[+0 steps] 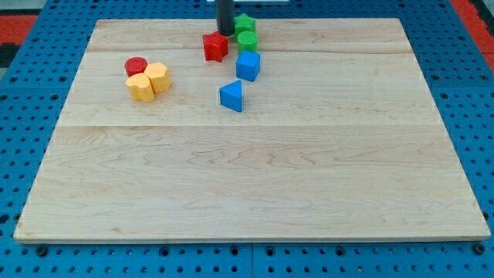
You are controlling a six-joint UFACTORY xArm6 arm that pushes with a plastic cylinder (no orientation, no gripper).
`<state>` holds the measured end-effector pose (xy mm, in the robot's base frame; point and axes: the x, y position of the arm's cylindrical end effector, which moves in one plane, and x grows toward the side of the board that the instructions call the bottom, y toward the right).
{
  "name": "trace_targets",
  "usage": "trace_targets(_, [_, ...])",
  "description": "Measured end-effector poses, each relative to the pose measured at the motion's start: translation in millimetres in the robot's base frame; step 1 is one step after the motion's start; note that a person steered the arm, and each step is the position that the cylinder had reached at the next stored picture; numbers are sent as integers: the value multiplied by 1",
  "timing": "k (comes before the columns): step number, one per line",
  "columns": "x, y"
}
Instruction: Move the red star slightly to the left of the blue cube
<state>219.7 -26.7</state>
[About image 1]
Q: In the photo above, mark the red star block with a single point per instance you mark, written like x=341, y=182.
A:
x=215, y=46

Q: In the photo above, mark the blue cube block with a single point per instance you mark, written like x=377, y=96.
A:
x=247, y=65

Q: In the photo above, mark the green star block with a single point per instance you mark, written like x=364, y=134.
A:
x=243, y=23

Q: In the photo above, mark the blue triangle block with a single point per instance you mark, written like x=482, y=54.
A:
x=231, y=96

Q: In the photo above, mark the light wooden board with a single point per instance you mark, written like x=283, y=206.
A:
x=339, y=140

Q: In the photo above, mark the green cylinder block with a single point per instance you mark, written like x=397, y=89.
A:
x=247, y=41

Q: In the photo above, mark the yellow hexagon block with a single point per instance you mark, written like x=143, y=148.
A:
x=159, y=77

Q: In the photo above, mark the yellow heart block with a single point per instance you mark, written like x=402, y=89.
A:
x=139, y=87

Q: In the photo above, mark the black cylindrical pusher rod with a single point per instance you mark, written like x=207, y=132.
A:
x=225, y=13

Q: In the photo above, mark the red cylinder block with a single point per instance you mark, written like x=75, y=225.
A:
x=135, y=65

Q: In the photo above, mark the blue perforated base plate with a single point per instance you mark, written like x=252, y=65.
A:
x=38, y=79

